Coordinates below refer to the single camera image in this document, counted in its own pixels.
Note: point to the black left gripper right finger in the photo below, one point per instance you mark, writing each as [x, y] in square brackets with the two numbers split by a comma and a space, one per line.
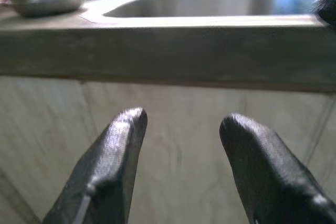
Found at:
[267, 176]

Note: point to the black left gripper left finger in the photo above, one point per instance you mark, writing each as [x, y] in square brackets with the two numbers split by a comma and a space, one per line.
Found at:
[110, 169]

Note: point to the shallow steel bowl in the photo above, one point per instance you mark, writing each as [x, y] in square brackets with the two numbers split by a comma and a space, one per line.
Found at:
[44, 7]

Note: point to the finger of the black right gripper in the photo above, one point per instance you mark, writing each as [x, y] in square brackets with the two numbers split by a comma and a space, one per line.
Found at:
[326, 9]

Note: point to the stainless steel double sink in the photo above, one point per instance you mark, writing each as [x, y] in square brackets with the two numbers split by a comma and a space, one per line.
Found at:
[210, 6]

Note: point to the light wood cabinet door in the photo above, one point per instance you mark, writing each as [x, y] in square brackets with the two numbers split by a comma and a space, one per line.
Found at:
[34, 134]
[326, 140]
[183, 155]

